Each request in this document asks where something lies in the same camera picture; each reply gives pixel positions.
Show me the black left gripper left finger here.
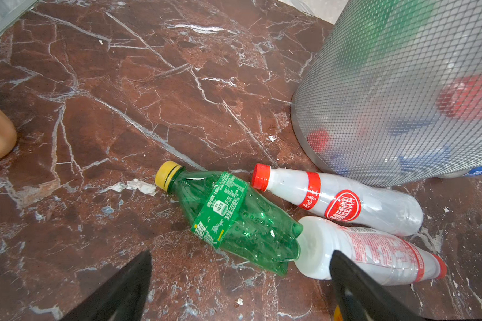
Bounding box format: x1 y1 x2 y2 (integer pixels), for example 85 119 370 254
62 251 152 320

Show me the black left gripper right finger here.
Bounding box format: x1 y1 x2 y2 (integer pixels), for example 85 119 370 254
329 251 422 320

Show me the clear bottle orange label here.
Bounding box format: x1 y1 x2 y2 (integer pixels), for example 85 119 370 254
333 306 344 321

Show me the white bottle red label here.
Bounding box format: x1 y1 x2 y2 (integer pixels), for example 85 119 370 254
295 216 447 286

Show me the white bottle red cap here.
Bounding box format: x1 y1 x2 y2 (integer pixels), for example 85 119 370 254
251 164 424 237

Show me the green bottle yellow cap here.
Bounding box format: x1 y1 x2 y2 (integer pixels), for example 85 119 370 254
155 160 303 276

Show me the grey mesh waste bin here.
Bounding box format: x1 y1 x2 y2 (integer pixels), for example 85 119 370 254
291 1 482 187

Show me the small pepsi bottle blue label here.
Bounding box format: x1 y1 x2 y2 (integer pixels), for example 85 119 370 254
438 167 482 179

